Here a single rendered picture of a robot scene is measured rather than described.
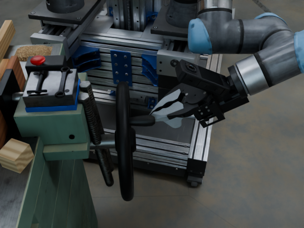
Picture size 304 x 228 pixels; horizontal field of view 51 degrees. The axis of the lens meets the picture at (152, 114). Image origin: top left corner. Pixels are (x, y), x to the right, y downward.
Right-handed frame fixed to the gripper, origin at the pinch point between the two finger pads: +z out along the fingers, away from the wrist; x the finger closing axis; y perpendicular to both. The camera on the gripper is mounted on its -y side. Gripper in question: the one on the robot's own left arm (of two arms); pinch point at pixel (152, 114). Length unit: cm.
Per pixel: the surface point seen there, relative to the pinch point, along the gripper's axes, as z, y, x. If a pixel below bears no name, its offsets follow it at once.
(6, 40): 34, -21, 32
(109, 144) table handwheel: 13.5, 2.8, -0.1
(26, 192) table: 21.1, -11.4, -17.4
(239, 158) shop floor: 1, 106, 54
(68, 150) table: 17.8, -5.8, -5.8
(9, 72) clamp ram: 21.5, -22.4, 6.5
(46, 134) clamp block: 19.6, -11.1, -3.9
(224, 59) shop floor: -10, 115, 150
